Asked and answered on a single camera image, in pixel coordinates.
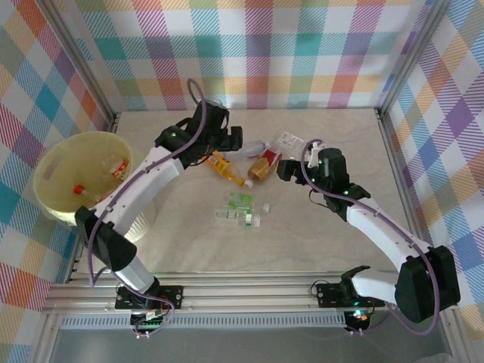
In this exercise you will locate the clear bluish plastic bottle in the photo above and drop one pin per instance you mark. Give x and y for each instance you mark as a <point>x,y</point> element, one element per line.
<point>255,147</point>

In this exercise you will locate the red gold tea bottle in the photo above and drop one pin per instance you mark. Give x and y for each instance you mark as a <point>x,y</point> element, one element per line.
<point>264,162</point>

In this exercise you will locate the orange juice plastic bottle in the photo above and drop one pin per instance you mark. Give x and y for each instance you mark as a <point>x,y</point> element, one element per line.
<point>227,170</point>

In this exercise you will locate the green label plastic bottle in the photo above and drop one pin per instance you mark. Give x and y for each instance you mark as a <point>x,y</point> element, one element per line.
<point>242,196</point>
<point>238,207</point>

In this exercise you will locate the small white-cap green-label bottle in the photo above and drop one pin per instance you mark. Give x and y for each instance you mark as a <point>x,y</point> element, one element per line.
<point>251,220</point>

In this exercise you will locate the clear bottle green print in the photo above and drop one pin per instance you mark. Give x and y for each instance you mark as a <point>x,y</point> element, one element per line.
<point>227,216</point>

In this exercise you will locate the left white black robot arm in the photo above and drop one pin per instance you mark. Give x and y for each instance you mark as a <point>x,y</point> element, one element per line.
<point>143,181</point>

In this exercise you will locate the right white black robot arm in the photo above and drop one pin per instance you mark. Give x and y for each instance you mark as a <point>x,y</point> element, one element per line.
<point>378,227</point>

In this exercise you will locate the white ribbed plastic bin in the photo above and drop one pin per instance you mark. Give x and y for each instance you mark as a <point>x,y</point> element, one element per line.
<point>143,223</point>

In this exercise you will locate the small clear white-cap bottle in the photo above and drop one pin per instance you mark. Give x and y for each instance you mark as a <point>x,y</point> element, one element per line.
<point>265,207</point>

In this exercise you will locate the clear bottle red cap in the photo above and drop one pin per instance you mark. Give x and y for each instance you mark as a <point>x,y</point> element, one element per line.
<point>78,189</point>

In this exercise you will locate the black controller board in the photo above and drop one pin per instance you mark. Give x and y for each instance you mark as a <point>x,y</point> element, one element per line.
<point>357,317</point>
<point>151,324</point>

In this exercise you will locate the aluminium frame floor rail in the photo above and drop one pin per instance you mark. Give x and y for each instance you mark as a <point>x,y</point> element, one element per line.
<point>73,264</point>
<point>401,189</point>

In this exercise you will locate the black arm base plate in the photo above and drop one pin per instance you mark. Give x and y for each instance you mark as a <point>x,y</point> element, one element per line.
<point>327,296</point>
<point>170,296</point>

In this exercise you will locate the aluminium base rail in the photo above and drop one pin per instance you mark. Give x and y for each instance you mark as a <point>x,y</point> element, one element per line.
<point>246,295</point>

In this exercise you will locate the aluminium frame post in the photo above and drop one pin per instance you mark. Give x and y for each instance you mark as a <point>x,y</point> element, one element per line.
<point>81,56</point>
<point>412,56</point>

